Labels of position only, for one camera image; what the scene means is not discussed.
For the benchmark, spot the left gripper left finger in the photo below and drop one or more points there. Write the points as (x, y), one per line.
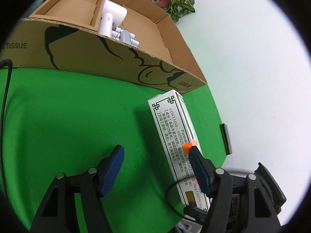
(57, 210)

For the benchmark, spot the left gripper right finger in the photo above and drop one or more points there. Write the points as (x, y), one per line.
(216, 184)

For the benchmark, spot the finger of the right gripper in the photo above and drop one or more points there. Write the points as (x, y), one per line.
(196, 213)

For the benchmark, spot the white green medicine box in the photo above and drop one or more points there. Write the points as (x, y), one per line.
(175, 129)

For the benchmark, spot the white folding phone stand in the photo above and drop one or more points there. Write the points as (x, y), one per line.
(124, 36)

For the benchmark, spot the white hair dryer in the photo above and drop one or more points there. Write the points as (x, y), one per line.
(112, 16)

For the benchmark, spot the long narrow cardboard box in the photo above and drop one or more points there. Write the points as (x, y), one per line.
(81, 13)

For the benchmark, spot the green table cloth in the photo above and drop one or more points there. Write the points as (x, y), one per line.
(57, 121)

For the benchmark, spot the large shallow cardboard tray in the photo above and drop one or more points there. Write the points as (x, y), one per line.
(162, 60)

